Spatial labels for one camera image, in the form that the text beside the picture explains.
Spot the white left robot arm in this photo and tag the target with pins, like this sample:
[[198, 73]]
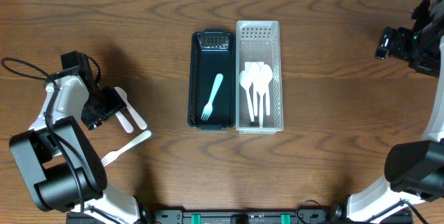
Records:
[[60, 168]]

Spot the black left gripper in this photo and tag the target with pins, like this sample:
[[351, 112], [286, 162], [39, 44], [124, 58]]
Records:
[[113, 102]]

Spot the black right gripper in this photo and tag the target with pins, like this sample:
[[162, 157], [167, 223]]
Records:
[[395, 42]]

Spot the dark green perforated basket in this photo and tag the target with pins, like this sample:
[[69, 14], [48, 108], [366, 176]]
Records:
[[212, 53]]

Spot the pale green plastic fork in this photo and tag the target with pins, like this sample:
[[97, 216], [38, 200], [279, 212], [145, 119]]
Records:
[[207, 110]]

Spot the clear perforated plastic basket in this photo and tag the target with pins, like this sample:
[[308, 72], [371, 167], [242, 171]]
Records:
[[259, 41]]

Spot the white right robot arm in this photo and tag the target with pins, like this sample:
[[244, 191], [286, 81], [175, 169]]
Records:
[[413, 172]]

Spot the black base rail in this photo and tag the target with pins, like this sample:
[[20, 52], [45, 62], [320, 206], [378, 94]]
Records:
[[303, 214]]

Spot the white plastic fork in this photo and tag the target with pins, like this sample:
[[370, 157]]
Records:
[[113, 155], [127, 126], [133, 112]]

